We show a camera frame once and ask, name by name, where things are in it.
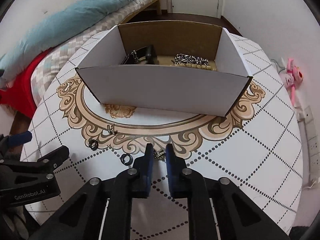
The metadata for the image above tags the small gold earring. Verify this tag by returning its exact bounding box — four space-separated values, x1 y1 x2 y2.
153 149 165 161

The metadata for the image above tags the black smart band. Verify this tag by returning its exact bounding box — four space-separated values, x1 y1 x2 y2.
121 45 158 64

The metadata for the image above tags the red blanket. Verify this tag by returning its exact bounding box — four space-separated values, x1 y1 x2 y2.
1 48 52 119

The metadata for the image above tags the small crystal earring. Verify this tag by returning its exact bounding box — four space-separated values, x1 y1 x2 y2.
107 124 117 135

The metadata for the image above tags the checkered bed sheet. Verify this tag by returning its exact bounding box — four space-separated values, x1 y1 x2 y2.
30 0 159 105

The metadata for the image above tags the white patterned tablecloth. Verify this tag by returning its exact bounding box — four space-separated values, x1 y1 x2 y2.
21 32 303 233

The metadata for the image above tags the light blue duvet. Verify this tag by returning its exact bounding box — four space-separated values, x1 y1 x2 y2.
1 0 134 89

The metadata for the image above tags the white cardboard box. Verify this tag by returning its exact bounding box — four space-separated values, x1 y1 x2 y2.
76 21 253 116

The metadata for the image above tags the pink panther plush toy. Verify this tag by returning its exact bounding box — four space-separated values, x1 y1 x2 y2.
279 58 304 106

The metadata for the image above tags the black ring right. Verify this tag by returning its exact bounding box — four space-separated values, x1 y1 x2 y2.
120 153 134 166

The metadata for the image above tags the white wall power strip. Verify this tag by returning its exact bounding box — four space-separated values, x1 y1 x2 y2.
298 106 319 189

